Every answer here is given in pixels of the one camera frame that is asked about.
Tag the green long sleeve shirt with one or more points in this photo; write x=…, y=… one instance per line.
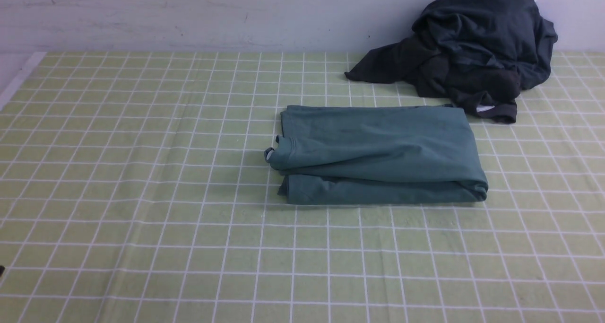
x=377, y=156

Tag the green checkered tablecloth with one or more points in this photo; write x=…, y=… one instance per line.
x=133, y=190

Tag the dark brown crumpled garment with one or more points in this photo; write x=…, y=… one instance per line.
x=484, y=92

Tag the dark grey-blue crumpled garment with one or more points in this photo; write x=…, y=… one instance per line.
x=492, y=34

